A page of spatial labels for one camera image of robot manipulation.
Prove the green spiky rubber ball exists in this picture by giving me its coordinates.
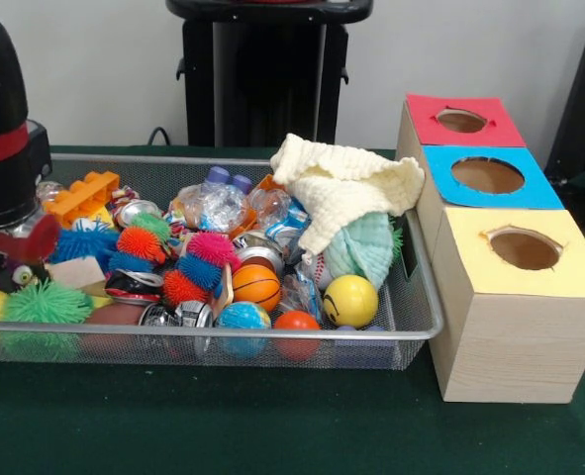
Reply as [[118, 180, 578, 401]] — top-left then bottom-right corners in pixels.
[[2, 279, 93, 326]]

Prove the cream waffle cloth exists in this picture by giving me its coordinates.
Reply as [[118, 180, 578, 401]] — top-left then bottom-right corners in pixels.
[[270, 133, 426, 266]]

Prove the blue spiky rubber toy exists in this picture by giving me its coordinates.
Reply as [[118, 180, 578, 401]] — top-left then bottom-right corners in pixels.
[[49, 220, 121, 263]]

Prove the orange toy building block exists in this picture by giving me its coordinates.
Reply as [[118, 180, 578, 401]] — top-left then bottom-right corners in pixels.
[[44, 171, 121, 229]]

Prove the mint green waffle cloth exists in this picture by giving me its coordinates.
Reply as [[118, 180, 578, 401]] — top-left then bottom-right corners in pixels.
[[324, 212, 395, 291]]

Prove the clear mesh bin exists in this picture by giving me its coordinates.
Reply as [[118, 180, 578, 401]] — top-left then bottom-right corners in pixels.
[[0, 152, 444, 370]]

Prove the clear plastic bottle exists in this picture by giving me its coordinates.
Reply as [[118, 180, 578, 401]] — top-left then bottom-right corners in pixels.
[[170, 165, 253, 234]]

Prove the dark green table cloth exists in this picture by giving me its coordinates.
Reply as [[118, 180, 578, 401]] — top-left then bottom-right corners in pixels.
[[0, 143, 585, 475]]

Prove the red-orange ball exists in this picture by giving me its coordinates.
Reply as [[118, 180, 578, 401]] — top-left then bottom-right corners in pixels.
[[273, 310, 322, 361]]

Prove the small orange basketball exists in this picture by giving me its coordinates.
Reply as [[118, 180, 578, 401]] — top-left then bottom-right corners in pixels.
[[232, 263, 282, 313]]

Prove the blue globe ball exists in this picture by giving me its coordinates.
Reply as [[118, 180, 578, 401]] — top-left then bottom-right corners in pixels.
[[215, 301, 272, 358]]

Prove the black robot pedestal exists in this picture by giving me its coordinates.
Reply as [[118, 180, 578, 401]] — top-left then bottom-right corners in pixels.
[[165, 0, 375, 148]]

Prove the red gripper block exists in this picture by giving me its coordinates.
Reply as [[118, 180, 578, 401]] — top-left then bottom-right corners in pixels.
[[0, 212, 62, 263]]

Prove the yellow plastic ball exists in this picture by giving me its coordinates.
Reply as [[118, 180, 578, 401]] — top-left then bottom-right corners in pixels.
[[323, 274, 380, 329]]

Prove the wooden box with three holes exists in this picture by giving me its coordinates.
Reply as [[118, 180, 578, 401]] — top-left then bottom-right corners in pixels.
[[394, 93, 585, 405]]

